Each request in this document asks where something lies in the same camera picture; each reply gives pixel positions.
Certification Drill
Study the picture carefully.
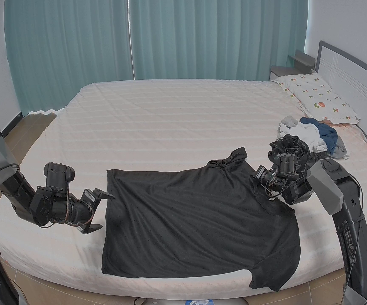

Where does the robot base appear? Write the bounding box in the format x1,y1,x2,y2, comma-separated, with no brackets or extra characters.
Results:
136,297,247,305

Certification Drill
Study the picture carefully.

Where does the black T-shirt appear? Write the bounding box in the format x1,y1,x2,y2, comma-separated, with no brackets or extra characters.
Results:
101,146,301,291

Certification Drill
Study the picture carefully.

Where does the white printed pillow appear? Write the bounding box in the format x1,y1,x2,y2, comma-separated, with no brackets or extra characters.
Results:
272,73,362,126

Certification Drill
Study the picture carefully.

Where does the grey bedside table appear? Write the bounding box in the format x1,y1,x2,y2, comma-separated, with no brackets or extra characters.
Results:
270,50,315,82

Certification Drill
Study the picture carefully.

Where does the blue-green curtain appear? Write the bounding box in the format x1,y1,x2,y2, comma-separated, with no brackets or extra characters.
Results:
128,0,309,82
4,0,135,114

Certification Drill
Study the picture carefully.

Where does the pile of clothes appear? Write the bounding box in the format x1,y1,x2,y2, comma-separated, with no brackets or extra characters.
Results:
267,115,350,172

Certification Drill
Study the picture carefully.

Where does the bed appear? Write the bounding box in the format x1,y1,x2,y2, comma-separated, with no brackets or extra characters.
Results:
0,40,367,298

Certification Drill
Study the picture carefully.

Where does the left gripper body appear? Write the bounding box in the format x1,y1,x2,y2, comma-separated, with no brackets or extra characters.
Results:
64,188,104,234

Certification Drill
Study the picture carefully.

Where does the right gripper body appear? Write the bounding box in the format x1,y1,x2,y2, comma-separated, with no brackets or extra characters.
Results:
255,165,282,191

